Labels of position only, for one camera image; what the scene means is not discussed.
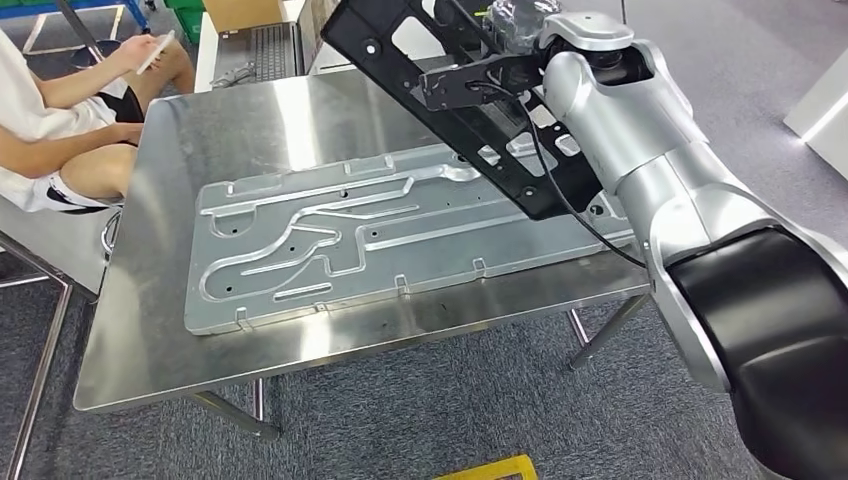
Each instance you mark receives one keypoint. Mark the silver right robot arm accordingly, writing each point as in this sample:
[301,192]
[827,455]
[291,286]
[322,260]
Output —
[616,119]

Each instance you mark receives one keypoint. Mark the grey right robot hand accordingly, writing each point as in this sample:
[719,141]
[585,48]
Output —
[520,23]

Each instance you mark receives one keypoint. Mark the cardboard box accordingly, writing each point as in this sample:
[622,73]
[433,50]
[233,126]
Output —
[238,13]

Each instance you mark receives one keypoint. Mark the metal hand tool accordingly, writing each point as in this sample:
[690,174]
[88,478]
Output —
[235,74]

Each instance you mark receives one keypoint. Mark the green plastic crate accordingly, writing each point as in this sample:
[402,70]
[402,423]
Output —
[189,23]

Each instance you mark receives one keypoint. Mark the grey laptop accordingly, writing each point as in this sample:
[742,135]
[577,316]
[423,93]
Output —
[272,53]

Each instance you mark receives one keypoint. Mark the grey stamped metal plate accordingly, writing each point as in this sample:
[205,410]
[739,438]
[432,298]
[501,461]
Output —
[430,238]

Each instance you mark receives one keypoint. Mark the black plastic panel part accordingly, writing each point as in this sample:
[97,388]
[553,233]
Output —
[351,33]

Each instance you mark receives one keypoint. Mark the person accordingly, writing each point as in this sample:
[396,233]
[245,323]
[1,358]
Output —
[40,152]

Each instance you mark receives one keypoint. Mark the white display plinth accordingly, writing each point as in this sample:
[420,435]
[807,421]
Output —
[821,112]

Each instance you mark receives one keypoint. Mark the white phone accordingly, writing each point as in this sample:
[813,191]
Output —
[156,52]

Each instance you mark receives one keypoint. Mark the grey table with steel legs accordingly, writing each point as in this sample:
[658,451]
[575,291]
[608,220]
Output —
[53,245]

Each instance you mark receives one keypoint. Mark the white desk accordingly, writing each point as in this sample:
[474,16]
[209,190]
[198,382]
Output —
[205,60]

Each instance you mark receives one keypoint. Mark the stainless steel workbench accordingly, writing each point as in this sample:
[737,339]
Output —
[199,146]

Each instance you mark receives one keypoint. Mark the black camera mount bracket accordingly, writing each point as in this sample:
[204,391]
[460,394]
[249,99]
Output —
[457,86]

